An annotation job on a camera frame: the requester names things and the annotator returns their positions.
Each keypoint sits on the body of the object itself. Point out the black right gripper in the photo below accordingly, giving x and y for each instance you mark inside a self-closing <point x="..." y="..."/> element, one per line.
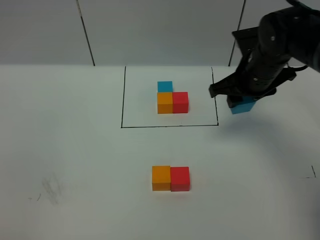
<point x="258" y="75"/>

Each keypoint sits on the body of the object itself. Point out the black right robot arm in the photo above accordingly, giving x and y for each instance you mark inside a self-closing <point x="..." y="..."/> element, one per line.
<point x="285" y="42"/>

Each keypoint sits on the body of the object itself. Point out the red template block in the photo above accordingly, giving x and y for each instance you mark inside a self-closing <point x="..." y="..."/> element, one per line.
<point x="180" y="102"/>

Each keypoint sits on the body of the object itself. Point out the orange template block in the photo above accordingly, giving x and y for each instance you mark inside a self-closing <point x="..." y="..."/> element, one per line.
<point x="164" y="102"/>

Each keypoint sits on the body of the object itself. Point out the blue template block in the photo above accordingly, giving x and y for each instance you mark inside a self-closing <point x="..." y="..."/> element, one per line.
<point x="164" y="86"/>

